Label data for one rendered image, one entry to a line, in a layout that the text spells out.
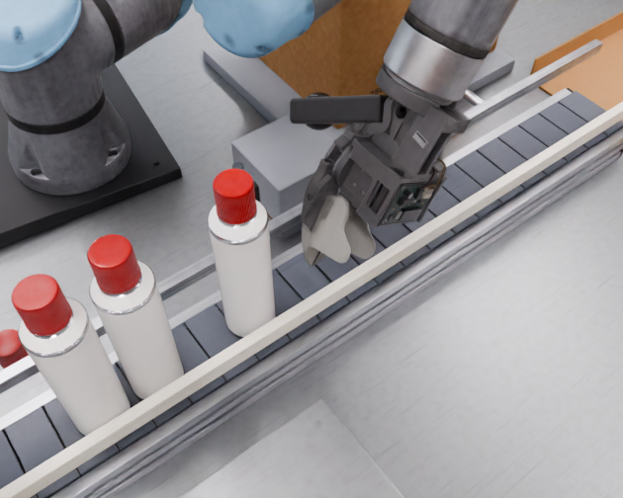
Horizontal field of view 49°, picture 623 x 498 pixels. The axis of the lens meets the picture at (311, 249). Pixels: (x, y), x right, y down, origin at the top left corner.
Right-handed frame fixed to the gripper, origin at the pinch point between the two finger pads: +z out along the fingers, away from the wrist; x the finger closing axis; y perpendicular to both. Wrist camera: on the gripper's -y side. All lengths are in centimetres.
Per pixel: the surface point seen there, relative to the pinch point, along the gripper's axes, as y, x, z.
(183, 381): 4.0, -14.2, 10.5
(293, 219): -2.5, -1.6, -1.9
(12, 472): 0.8, -26.6, 21.6
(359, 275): 4.4, 3.4, 0.3
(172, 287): -2.5, -13.6, 4.8
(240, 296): 2.0, -9.5, 2.8
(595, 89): -5, 53, -19
